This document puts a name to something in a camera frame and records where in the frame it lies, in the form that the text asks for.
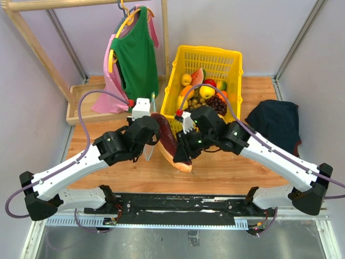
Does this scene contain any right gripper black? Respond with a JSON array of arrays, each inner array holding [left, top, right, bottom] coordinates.
[[173, 127, 216, 163]]

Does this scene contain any papaya slice toy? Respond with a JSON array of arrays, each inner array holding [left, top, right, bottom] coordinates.
[[150, 112, 192, 173]]

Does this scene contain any clear zip top bag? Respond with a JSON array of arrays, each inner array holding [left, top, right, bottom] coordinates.
[[144, 91, 158, 162]]

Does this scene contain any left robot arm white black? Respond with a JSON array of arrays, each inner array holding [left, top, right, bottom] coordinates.
[[19, 115, 160, 221]]

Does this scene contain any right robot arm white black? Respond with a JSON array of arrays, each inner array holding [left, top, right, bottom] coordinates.
[[173, 106, 333, 216]]

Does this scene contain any green tank top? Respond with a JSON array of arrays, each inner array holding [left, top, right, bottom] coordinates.
[[110, 6, 158, 108]]

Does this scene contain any yellow lemon toy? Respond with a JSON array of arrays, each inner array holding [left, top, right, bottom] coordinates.
[[176, 95, 188, 111]]

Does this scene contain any pink shirt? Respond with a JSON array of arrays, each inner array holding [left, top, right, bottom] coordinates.
[[91, 4, 160, 114]]

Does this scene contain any green grape bunch toy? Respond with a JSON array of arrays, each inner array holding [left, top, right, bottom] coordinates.
[[188, 97, 206, 109]]

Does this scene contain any orange mango toy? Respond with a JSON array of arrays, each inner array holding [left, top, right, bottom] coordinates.
[[179, 85, 195, 100]]

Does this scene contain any yellow peach toy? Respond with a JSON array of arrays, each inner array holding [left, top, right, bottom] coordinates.
[[180, 73, 192, 87]]

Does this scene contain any yellow apple toy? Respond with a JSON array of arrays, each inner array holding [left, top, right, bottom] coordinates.
[[199, 85, 216, 99]]

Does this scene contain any wooden clothes rack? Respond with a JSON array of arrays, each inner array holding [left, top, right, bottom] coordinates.
[[2, 0, 170, 126]]

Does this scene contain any watermelon slice toy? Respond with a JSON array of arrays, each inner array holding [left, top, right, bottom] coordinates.
[[190, 67, 206, 86]]

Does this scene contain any orange fruit toy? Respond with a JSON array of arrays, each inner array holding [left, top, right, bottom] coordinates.
[[217, 91, 228, 102]]

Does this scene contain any red apple toy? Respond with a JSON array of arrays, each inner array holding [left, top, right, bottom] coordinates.
[[203, 79, 216, 87]]

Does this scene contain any green red mango toy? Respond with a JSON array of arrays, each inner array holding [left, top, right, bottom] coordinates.
[[216, 80, 227, 91]]

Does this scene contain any yellow plastic basket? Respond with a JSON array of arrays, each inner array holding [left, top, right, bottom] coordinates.
[[161, 45, 243, 134]]

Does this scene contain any dark navy cloth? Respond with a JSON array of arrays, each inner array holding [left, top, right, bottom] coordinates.
[[245, 100, 302, 157]]

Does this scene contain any yellow clothes hanger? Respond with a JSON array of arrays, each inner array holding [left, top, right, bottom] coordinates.
[[107, 1, 159, 73]]

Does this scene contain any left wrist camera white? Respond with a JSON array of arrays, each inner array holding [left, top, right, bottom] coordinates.
[[132, 98, 150, 120]]

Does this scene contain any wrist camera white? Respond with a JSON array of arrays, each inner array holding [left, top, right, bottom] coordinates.
[[175, 110, 195, 134], [132, 98, 150, 120]]

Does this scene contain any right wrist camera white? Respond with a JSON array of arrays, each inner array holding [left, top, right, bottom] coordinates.
[[175, 110, 195, 134]]

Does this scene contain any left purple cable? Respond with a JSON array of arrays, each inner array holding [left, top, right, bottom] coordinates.
[[5, 90, 135, 234]]

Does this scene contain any purple cable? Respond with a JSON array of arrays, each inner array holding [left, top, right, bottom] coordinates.
[[5, 90, 135, 234], [180, 83, 345, 200]]

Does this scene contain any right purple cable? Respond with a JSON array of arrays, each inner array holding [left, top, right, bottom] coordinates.
[[180, 83, 345, 200]]

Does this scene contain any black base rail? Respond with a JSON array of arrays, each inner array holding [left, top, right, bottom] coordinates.
[[82, 193, 274, 228]]

